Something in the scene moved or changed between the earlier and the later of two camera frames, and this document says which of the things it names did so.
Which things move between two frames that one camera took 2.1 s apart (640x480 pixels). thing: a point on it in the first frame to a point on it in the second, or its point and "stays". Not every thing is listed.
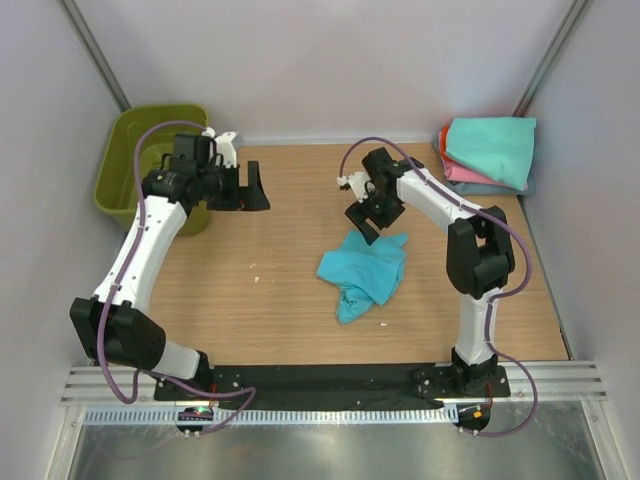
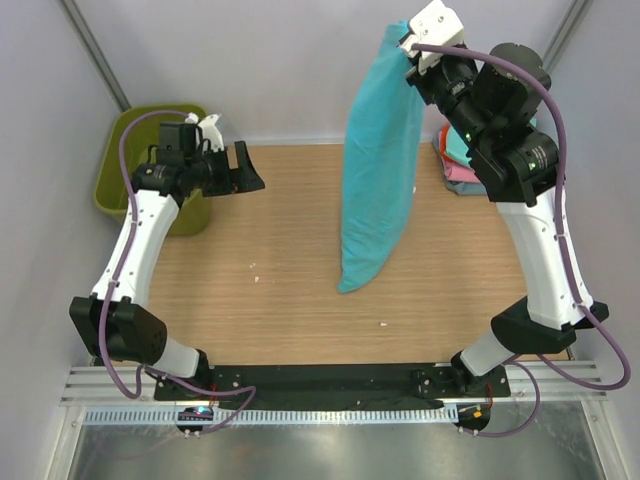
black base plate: x=332 y=384 stays
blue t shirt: x=366 y=275 to x=383 y=153
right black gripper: x=378 y=215 to x=420 y=73
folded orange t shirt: x=443 y=143 stays
